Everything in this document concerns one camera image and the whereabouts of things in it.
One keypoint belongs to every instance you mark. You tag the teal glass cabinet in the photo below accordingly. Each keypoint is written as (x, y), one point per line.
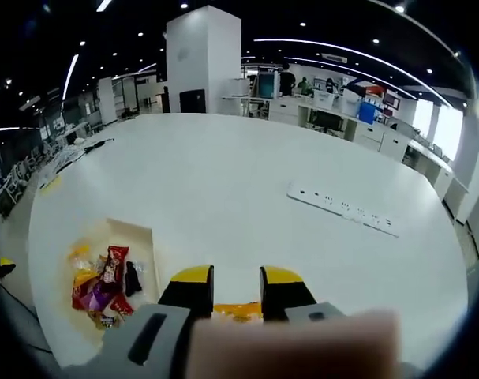
(268, 83)

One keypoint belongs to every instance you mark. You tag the long red snack packet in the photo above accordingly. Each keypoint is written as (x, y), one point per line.
(114, 264)

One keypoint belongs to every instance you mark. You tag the white square pillar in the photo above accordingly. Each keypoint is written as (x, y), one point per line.
(203, 59)

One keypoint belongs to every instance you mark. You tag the pink food tongs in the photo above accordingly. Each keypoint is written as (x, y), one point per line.
(294, 347)

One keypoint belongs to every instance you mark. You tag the small red snack packet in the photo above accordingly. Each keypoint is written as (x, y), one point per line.
(122, 307)

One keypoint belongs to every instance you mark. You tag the black snack packet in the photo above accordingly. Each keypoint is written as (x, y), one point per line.
(132, 280)

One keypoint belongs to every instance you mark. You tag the yellow tape strip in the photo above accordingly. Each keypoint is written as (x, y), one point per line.
(51, 184)

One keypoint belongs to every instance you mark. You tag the white counter cabinets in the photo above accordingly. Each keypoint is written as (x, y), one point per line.
(373, 136)

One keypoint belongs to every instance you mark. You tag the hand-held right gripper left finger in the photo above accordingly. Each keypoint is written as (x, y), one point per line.
(152, 339)

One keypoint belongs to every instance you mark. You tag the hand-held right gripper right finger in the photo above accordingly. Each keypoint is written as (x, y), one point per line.
(286, 296)

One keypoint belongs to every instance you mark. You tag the white power strip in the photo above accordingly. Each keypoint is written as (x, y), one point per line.
(341, 209)

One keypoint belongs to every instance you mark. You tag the blue box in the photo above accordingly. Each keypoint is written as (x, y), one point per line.
(368, 112)

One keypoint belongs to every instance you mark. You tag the beige hexagonal container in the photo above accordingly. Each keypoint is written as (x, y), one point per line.
(138, 245)

